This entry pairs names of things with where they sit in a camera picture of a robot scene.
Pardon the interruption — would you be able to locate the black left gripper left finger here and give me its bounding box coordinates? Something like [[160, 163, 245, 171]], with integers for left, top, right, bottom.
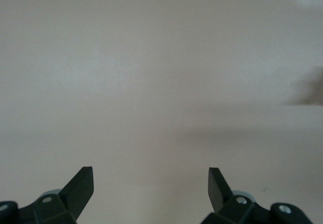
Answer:
[[19, 166, 94, 224]]

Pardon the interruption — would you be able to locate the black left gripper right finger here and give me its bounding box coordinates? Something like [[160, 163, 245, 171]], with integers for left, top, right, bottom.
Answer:
[[201, 167, 271, 224]]

